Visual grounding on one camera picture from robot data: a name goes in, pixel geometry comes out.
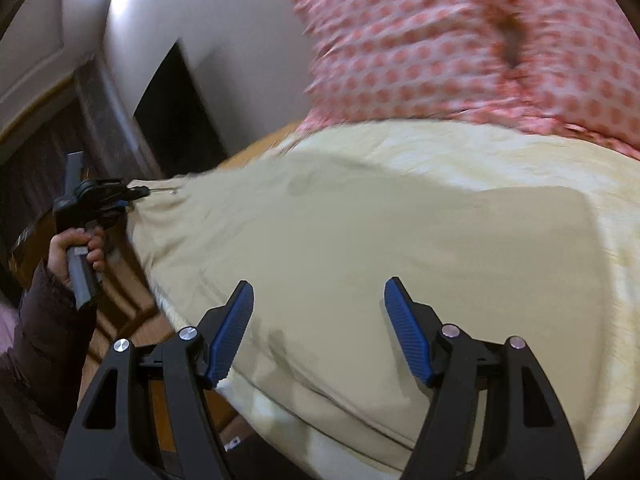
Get beige khaki pants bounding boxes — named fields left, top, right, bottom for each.
left=128, top=120, right=639, bottom=479

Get dark sleeved left forearm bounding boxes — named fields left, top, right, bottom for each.
left=1, top=263, right=96, bottom=479

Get person left hand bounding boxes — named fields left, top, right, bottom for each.
left=47, top=226, right=105, bottom=289

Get right polka dot pillow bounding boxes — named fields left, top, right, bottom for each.
left=488, top=0, right=639, bottom=158

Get polka dot pillow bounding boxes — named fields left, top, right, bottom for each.
left=488, top=0, right=639, bottom=158
left=292, top=0, right=520, bottom=132

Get left polka dot pillow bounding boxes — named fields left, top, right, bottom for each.
left=292, top=0, right=520, bottom=132

